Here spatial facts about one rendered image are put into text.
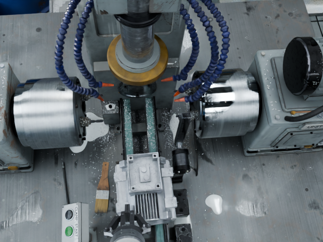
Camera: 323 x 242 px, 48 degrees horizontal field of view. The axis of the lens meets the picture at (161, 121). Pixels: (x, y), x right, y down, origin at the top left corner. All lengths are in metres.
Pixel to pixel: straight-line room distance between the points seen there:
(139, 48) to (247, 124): 0.51
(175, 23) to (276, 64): 0.38
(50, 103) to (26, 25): 0.72
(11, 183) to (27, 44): 0.65
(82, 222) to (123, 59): 0.52
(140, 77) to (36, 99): 0.37
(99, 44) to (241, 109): 0.55
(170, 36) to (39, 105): 0.51
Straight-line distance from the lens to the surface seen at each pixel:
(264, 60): 1.35
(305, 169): 1.64
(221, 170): 1.53
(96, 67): 1.29
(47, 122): 1.23
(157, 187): 1.13
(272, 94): 1.29
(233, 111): 1.25
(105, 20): 1.26
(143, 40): 0.95
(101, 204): 1.47
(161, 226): 1.34
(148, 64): 1.04
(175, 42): 1.37
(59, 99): 1.23
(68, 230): 1.20
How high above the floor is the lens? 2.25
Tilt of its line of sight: 67 degrees down
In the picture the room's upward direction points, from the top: 8 degrees clockwise
